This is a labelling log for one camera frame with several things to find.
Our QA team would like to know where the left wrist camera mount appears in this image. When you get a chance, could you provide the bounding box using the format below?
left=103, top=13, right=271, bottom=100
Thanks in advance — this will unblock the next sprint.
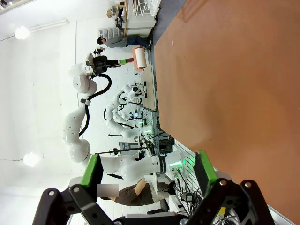
left=85, top=46, right=105, bottom=67

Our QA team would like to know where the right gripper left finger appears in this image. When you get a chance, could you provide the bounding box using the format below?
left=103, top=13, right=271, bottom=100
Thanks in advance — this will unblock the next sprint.
left=31, top=154, right=118, bottom=225

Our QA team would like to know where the person in brown shirt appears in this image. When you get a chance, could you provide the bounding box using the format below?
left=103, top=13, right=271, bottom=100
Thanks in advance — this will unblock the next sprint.
left=97, top=179, right=172, bottom=207

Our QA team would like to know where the round ceiling light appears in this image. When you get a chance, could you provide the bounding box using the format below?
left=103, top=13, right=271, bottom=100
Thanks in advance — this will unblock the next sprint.
left=22, top=151, right=39, bottom=167
left=14, top=25, right=30, bottom=40

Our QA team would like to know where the pink and white cup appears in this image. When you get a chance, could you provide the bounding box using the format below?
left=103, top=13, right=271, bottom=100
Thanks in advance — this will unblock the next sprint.
left=132, top=45, right=148, bottom=70

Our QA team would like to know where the black cable tangle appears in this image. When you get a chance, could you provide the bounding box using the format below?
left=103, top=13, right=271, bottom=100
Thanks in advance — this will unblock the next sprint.
left=172, top=168, right=205, bottom=213

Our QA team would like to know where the black computer box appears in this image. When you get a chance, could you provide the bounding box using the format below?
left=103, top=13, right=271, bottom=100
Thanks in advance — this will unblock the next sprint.
left=158, top=138, right=175, bottom=153

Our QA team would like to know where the white ceiling pipe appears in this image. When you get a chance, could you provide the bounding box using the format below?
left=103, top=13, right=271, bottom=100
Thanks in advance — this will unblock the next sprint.
left=0, top=18, right=70, bottom=42

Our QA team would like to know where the clear plastic drawer unit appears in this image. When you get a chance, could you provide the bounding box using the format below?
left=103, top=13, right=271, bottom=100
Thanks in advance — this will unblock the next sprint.
left=98, top=27, right=124, bottom=39

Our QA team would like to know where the light wooden table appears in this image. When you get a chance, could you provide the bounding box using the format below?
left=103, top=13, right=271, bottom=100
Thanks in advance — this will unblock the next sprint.
left=140, top=64, right=158, bottom=111

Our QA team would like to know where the white cabinet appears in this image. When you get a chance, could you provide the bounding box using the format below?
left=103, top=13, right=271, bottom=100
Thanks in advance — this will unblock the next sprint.
left=127, top=14, right=157, bottom=38

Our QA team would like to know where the left arm black cable bundle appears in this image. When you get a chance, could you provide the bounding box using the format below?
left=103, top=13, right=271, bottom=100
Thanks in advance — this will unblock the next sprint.
left=79, top=73, right=113, bottom=138

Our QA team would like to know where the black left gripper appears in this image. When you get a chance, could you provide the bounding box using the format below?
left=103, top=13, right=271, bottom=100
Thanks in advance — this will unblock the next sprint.
left=92, top=56, right=135, bottom=74

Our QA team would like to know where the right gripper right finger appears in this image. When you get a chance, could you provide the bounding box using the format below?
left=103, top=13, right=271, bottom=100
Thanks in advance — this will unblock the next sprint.
left=187, top=150, right=275, bottom=225

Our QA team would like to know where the white wire dish rack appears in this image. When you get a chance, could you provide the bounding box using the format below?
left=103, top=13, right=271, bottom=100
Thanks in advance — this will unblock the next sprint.
left=133, top=0, right=162, bottom=17

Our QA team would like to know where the person in grey hoodie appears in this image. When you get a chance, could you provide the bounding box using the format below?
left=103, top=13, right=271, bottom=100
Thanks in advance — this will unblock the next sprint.
left=97, top=34, right=153, bottom=49

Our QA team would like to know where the black tripod stand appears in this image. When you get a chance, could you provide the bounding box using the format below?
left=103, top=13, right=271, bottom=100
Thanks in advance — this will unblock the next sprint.
left=95, top=146, right=144, bottom=157

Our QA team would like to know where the white slotted mounting panel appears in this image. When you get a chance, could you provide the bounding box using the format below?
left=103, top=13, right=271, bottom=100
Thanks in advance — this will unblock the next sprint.
left=173, top=140, right=234, bottom=213

